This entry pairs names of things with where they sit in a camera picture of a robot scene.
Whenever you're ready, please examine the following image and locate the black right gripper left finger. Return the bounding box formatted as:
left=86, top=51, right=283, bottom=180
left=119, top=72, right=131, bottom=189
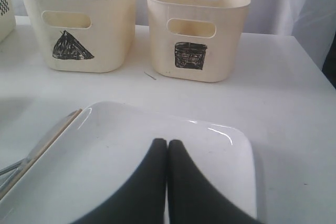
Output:
left=74, top=138, right=167, bottom=223

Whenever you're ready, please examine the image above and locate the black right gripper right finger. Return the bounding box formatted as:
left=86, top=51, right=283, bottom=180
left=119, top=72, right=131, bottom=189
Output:
left=167, top=140, right=259, bottom=223

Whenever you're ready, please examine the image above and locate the wooden chopstick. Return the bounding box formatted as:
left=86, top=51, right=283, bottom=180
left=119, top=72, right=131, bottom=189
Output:
left=0, top=109, right=83, bottom=204

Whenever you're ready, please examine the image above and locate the stainless steel spoon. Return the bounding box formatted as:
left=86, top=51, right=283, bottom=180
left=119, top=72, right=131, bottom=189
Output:
left=0, top=159, right=25, bottom=176

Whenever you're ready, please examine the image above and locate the cream bin with triangle mark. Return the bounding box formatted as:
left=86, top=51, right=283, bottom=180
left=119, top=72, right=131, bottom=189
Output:
left=23, top=0, right=136, bottom=73

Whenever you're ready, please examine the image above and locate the white square plate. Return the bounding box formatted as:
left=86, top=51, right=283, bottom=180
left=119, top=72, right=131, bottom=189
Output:
left=1, top=102, right=257, bottom=223

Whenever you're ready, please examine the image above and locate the cream bin with square mark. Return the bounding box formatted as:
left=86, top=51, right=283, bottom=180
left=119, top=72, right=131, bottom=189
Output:
left=147, top=0, right=251, bottom=82

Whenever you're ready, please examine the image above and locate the cream bin with circle mark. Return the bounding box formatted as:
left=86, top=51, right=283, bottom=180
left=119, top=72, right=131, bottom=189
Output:
left=1, top=0, right=16, bottom=41

